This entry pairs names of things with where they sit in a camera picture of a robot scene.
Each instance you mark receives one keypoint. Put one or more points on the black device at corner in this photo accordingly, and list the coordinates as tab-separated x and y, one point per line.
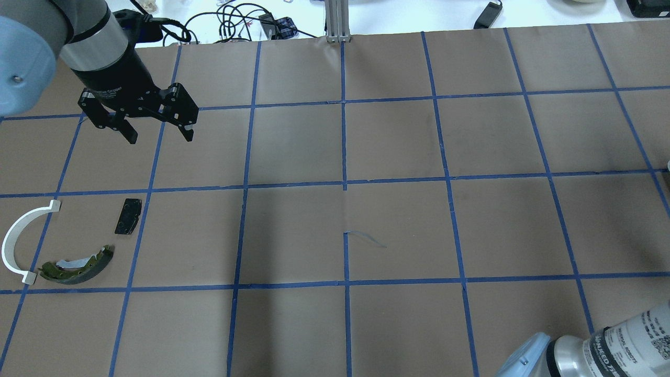
649	9

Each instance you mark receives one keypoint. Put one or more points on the blue patterned small object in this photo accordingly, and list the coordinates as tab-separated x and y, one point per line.
286	28

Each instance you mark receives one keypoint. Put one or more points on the aluminium extrusion post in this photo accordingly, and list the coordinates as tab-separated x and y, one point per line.
337	21

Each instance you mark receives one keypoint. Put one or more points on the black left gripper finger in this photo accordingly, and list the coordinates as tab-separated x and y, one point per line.
179	109
101	118

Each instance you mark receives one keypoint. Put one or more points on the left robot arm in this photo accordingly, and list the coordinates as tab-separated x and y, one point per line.
99	46

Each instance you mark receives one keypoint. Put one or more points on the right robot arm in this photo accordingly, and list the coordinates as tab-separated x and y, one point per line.
638	346

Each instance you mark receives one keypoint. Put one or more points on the white curved plastic bracket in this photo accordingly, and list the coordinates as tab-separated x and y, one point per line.
14	232

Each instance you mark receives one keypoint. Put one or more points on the green brake shoe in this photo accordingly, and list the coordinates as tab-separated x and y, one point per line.
77	271

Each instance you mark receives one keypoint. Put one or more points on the black power adapter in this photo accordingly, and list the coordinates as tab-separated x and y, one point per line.
488	15

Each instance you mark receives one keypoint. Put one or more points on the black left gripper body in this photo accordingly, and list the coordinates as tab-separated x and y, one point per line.
115	78

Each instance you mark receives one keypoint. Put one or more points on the black brake pad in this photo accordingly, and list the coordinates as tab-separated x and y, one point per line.
129	216

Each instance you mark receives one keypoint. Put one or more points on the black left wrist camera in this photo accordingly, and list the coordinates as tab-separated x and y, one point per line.
144	28

